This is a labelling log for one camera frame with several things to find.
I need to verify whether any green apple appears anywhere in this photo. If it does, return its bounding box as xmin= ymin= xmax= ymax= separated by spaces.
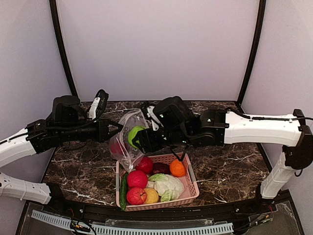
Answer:
xmin=128 ymin=126 xmax=137 ymax=146

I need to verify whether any red ball fruit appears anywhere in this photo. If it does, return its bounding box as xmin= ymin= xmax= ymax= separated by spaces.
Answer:
xmin=110 ymin=142 xmax=128 ymax=155

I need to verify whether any clear zip top bag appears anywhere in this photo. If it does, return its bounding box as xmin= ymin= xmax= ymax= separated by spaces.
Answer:
xmin=109 ymin=109 xmax=148 ymax=172

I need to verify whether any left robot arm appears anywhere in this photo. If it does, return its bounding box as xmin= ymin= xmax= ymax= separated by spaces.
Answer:
xmin=0 ymin=90 xmax=123 ymax=205

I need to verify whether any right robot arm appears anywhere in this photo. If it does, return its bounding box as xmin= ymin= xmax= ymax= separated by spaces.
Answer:
xmin=128 ymin=96 xmax=313 ymax=200

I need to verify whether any red fruit back left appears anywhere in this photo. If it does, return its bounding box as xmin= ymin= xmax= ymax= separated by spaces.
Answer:
xmin=135 ymin=157 xmax=153 ymax=174

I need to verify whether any orange fruit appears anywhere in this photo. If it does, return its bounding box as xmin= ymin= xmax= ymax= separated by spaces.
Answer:
xmin=169 ymin=159 xmax=186 ymax=177

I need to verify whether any red fruit middle left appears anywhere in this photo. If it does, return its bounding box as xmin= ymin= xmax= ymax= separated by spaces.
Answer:
xmin=127 ymin=170 xmax=148 ymax=188

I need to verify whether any pale green cabbage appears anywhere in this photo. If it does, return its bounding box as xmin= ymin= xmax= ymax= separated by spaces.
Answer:
xmin=147 ymin=173 xmax=185 ymax=202

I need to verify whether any green cucumber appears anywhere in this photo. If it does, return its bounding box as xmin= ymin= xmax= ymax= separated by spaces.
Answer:
xmin=119 ymin=172 xmax=129 ymax=211

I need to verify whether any yellow fruit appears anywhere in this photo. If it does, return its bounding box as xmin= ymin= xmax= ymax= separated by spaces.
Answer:
xmin=144 ymin=188 xmax=159 ymax=204

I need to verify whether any red apple front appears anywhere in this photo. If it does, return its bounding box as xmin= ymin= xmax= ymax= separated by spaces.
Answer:
xmin=126 ymin=187 xmax=147 ymax=205

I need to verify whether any pink plastic basket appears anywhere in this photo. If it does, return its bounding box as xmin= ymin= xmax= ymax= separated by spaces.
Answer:
xmin=115 ymin=155 xmax=200 ymax=212

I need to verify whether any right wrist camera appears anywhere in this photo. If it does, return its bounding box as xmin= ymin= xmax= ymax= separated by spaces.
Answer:
xmin=140 ymin=101 xmax=161 ymax=131

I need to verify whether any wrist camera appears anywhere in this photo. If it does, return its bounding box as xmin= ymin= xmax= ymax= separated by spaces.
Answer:
xmin=140 ymin=101 xmax=161 ymax=131
xmin=88 ymin=89 xmax=109 ymax=122

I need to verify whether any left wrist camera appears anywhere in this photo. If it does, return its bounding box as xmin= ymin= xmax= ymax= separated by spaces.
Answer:
xmin=88 ymin=89 xmax=109 ymax=122

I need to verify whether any black front rail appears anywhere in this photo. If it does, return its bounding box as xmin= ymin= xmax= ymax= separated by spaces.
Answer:
xmin=44 ymin=199 xmax=268 ymax=227

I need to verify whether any white cable duct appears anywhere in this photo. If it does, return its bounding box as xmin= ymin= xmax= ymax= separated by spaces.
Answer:
xmin=31 ymin=210 xmax=234 ymax=235

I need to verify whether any black left frame post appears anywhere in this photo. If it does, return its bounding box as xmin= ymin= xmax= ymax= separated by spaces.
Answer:
xmin=49 ymin=0 xmax=78 ymax=97

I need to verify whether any black frame post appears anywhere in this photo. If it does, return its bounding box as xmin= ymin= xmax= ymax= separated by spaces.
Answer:
xmin=49 ymin=0 xmax=78 ymax=97
xmin=237 ymin=0 xmax=267 ymax=106

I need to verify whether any black right frame post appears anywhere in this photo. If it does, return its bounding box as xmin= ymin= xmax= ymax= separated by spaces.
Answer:
xmin=237 ymin=0 xmax=267 ymax=106

